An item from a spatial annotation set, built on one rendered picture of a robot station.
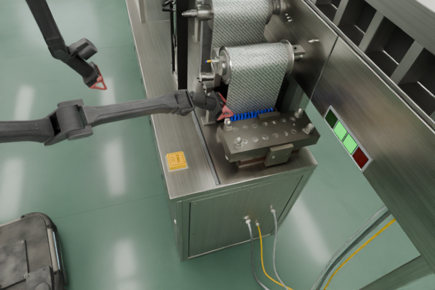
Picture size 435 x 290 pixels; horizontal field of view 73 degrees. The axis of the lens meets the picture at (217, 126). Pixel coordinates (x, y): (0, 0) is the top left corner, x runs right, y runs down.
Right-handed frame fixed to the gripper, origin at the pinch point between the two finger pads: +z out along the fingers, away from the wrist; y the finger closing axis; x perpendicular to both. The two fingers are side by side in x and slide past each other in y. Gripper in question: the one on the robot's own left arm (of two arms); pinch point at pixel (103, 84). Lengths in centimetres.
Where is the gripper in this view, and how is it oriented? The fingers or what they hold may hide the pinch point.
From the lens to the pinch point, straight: 141.9
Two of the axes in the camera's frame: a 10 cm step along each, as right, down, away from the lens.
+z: 3.7, 4.3, 8.3
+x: -8.1, 5.8, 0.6
